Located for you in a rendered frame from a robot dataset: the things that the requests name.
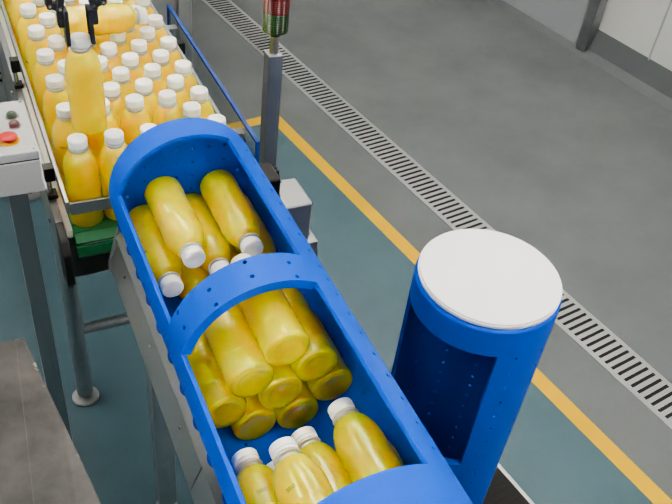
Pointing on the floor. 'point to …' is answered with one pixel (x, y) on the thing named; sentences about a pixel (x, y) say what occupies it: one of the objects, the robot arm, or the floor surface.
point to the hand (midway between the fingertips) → (78, 25)
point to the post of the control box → (20, 208)
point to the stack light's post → (271, 92)
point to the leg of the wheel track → (162, 452)
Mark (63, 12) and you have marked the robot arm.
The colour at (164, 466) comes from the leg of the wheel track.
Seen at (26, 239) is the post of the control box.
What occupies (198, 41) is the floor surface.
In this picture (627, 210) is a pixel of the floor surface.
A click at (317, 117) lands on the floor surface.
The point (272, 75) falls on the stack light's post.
